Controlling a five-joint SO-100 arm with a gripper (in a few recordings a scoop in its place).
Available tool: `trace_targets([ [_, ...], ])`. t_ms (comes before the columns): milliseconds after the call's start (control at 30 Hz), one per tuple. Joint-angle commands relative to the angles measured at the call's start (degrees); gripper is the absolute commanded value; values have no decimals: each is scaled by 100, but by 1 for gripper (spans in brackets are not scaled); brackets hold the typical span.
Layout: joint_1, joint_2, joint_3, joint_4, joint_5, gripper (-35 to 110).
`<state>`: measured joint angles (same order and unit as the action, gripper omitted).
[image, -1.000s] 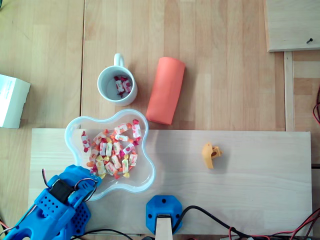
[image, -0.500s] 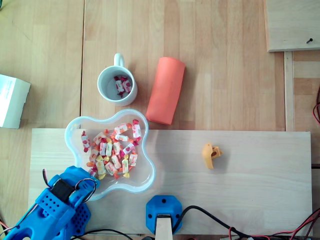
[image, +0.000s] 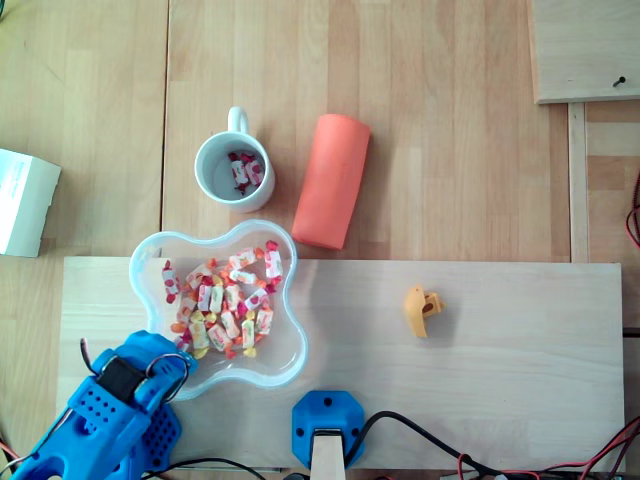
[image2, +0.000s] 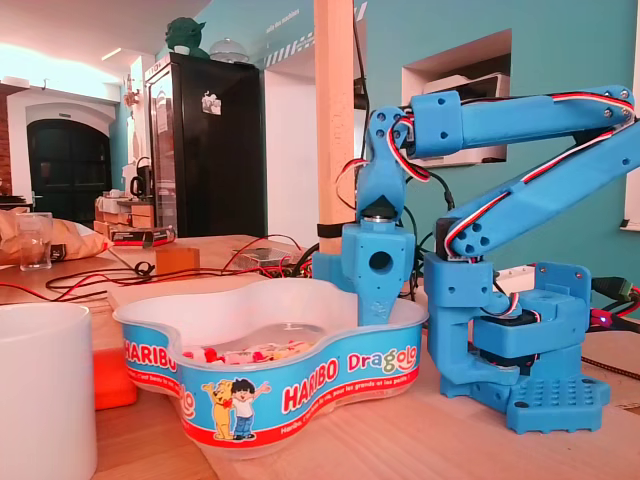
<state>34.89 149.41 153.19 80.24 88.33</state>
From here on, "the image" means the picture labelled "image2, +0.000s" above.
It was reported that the Haribo Dragolo plastic tub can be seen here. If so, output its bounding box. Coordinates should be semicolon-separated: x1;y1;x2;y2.
112;278;430;460

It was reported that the electronics in clear case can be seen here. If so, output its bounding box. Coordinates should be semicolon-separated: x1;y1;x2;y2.
230;246;294;269

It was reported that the light wooden base board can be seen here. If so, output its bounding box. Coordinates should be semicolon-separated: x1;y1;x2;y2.
107;279;640;480

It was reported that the red white wrapped candy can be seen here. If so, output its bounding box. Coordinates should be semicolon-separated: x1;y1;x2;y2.
182;346;224;362

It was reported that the black fridge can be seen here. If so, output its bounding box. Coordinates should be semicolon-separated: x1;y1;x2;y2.
144;52;266;239

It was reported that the small wooden block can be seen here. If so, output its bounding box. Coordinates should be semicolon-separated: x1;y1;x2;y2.
154;247;201;275

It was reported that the green terminal plug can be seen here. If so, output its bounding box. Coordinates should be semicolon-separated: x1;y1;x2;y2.
592;276;640;303

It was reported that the black box with red label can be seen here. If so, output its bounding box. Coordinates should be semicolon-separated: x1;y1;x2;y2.
108;225;177;250

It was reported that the wooden drawer unit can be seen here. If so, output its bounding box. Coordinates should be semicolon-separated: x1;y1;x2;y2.
93;192;156;240

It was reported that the black electric kettle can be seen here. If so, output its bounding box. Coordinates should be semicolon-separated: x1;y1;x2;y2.
129;156;155;200

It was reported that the clear glass dome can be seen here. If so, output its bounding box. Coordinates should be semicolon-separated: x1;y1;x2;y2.
208;38;250;64

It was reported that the orange foam roll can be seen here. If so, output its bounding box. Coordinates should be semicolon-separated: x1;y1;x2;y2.
92;347;139;411

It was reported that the tan crisp bag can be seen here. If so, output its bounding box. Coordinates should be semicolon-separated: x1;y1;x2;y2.
0;207;115;266

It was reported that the green Yoda figure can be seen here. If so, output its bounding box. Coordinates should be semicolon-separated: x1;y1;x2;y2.
164;16;210;60

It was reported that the dark arched door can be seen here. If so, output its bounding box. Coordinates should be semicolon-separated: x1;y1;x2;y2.
27;118;112;229

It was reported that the white ceramic mug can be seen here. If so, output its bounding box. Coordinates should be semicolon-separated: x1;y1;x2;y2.
0;302;99;480

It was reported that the glass tumbler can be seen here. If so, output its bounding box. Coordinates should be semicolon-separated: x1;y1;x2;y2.
15;212;54;272

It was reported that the blue post base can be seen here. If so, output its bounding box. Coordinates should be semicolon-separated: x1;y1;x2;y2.
312;251;346;292

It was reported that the black looped power cable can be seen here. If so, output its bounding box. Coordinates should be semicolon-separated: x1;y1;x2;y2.
399;172;457;306

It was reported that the red cable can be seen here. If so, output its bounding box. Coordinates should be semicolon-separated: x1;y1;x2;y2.
0;233;306;304

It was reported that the wooden camera post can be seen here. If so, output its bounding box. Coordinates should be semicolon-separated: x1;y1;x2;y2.
313;0;357;256

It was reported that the black camera cable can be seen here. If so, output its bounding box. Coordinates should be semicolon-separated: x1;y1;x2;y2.
351;0;371;169

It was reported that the thin black cable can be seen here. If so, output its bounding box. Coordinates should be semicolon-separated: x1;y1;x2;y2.
45;259;266;296

